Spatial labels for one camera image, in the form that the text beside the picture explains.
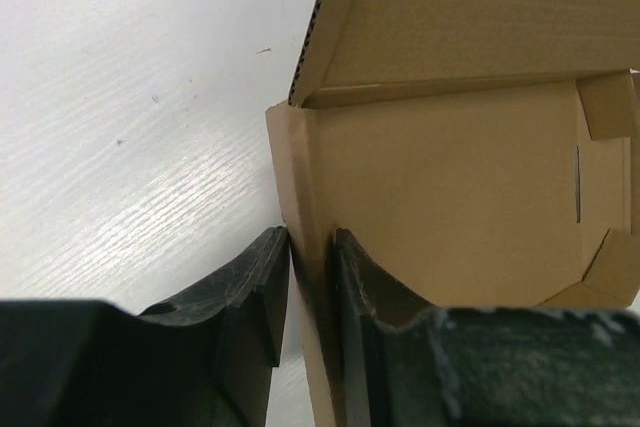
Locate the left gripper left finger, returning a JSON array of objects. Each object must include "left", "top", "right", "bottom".
[{"left": 1, "top": 227, "right": 289, "bottom": 426}]

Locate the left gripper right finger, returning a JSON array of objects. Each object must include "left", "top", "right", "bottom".
[{"left": 333, "top": 229, "right": 639, "bottom": 426}]

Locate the brown cardboard box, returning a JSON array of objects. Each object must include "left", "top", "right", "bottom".
[{"left": 266, "top": 0, "right": 639, "bottom": 426}]

